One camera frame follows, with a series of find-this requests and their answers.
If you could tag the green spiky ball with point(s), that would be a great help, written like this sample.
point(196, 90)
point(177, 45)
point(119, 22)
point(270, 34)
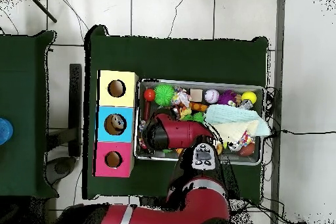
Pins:
point(164, 94)

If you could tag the mint knitted cloth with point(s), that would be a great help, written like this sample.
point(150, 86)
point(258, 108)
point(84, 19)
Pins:
point(231, 113)

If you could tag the multicoloured patterned cloth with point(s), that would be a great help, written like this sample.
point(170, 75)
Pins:
point(244, 141)

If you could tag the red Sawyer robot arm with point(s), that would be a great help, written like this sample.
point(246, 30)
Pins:
point(178, 132)

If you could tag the wooden box with three holes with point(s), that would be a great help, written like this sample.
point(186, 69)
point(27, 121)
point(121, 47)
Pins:
point(115, 113)

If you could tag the clear shallow mesh bin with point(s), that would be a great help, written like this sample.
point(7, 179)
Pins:
point(252, 160)

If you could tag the red maraca rattle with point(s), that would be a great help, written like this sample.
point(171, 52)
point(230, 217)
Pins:
point(149, 94)

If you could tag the white baseball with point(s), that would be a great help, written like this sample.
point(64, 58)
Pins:
point(212, 96)

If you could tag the dark green tablecloth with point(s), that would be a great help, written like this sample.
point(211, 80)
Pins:
point(184, 61)

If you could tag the purple monster toy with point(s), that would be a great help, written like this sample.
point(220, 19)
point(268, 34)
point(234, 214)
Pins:
point(227, 98)

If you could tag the yellow ball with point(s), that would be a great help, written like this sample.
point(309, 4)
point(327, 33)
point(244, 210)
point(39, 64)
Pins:
point(249, 97)

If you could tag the black panel stand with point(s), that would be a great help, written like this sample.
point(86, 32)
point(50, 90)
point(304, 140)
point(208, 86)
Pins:
point(75, 103)

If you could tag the grey round stand base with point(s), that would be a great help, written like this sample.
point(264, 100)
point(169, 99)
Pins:
point(63, 167)

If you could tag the dark green side cloth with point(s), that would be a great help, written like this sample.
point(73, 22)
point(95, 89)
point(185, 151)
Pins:
point(26, 77)

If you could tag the black rod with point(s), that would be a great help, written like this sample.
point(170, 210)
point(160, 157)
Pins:
point(42, 7)

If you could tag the blue round disc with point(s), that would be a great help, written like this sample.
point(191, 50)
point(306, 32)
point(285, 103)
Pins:
point(4, 131)

